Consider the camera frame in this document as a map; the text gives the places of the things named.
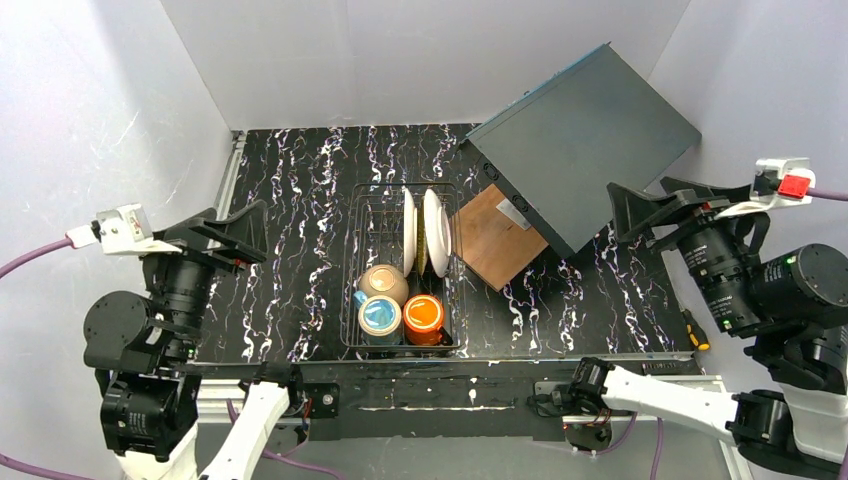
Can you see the black wire dish rack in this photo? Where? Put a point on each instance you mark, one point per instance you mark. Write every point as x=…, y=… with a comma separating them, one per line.
x=401, y=265

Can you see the white plate green rim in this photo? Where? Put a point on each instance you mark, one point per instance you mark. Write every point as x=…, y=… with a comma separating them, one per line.
x=409, y=232

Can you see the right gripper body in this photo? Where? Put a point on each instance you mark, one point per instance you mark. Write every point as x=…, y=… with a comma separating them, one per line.
x=680, y=216

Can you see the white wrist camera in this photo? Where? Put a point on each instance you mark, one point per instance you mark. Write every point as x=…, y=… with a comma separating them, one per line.
x=122, y=231
x=778, y=183

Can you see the wooden base board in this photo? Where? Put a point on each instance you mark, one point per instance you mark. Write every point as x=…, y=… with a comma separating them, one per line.
x=494, y=240

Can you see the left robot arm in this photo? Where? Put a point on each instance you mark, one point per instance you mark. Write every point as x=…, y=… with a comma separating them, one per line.
x=140, y=345

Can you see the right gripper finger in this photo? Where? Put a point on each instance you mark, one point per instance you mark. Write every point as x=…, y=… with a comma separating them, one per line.
x=635, y=212
x=685, y=192

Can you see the yellow black screwdriver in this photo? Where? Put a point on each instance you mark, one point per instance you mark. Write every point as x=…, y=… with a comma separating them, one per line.
x=695, y=333

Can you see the dark grey tilted panel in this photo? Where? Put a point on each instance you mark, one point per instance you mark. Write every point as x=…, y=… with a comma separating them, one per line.
x=553, y=152

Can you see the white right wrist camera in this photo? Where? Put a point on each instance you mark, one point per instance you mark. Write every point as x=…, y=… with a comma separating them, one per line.
x=778, y=183

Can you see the yellow patterned plate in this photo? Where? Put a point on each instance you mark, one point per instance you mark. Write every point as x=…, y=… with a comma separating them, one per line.
x=421, y=242

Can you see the white plate red pattern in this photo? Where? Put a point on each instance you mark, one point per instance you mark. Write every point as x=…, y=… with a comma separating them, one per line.
x=437, y=230

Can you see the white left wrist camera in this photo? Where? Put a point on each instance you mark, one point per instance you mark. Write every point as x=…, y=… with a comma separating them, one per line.
x=122, y=231

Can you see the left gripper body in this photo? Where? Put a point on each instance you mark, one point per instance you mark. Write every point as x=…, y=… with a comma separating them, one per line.
x=201, y=245

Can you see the orange ceramic mug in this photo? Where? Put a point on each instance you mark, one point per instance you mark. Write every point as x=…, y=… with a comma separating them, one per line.
x=424, y=321

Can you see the blue butterfly mug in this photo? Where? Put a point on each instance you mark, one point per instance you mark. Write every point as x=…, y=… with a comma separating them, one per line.
x=379, y=318

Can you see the beige ceramic bowl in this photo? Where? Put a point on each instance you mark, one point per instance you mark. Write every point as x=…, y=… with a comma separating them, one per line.
x=384, y=280

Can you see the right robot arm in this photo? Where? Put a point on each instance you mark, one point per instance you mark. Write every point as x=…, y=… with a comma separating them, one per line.
x=792, y=310

